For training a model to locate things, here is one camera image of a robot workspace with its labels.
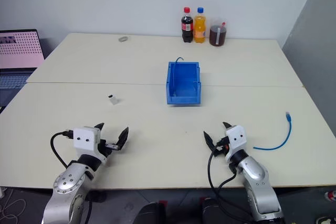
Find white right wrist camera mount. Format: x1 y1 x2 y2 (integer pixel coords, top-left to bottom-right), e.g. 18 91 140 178
225 125 248 162

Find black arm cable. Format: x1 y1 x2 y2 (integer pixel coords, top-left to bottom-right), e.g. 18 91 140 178
208 137 254 221
50 129 93 224

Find cola bottle red cap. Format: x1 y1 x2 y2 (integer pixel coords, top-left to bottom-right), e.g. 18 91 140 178
180 6 194 44

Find white floor cable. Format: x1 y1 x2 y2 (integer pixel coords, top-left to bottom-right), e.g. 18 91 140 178
0 186 27 224

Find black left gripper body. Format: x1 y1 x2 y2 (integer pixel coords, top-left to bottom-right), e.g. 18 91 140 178
98 138 119 167

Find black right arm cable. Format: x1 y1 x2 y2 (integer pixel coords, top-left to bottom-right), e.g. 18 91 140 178
208 137 254 221

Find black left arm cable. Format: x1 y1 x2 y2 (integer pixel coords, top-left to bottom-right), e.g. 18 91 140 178
50 129 93 224

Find orange soda bottle blue cap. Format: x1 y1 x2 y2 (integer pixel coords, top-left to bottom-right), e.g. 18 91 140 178
193 6 207 44

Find dark rounded shape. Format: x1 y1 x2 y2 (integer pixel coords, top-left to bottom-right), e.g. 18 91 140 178
136 200 167 224

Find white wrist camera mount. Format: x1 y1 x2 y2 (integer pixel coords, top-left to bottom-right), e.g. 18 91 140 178
72 126 108 167
225 125 248 162

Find blue plastic storage bin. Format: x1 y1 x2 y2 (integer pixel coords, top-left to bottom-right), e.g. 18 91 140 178
165 61 203 107

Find open laptop pink screen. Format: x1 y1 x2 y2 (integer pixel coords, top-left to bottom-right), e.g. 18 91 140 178
0 28 46 107

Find blue Ethernet cable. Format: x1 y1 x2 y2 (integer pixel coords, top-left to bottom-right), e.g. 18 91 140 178
253 111 293 152

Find clear jar dark liquid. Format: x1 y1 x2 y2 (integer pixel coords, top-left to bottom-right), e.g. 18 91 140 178
208 19 227 47

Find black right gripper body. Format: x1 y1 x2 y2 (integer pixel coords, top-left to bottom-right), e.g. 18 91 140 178
214 136 232 158

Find red and white object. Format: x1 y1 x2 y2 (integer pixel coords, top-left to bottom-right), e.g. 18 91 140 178
323 190 336 203

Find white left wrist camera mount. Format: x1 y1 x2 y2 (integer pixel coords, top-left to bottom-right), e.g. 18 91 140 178
72 126 108 167

